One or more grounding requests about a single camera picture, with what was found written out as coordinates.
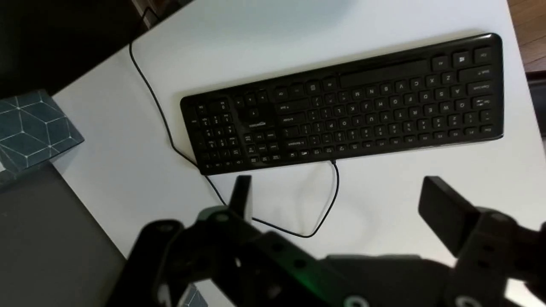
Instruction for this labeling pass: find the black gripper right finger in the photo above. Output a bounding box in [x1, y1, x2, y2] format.
[418, 174, 546, 307]

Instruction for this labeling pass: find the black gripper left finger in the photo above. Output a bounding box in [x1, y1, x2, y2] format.
[107, 174, 365, 307]

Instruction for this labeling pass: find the black computer keyboard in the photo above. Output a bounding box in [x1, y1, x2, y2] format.
[179, 31, 505, 175]

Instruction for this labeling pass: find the teal geometric patterned box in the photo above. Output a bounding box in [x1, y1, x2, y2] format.
[0, 89, 87, 174]

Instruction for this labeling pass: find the thin black keyboard cable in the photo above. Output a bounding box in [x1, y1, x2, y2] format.
[128, 39, 341, 240]

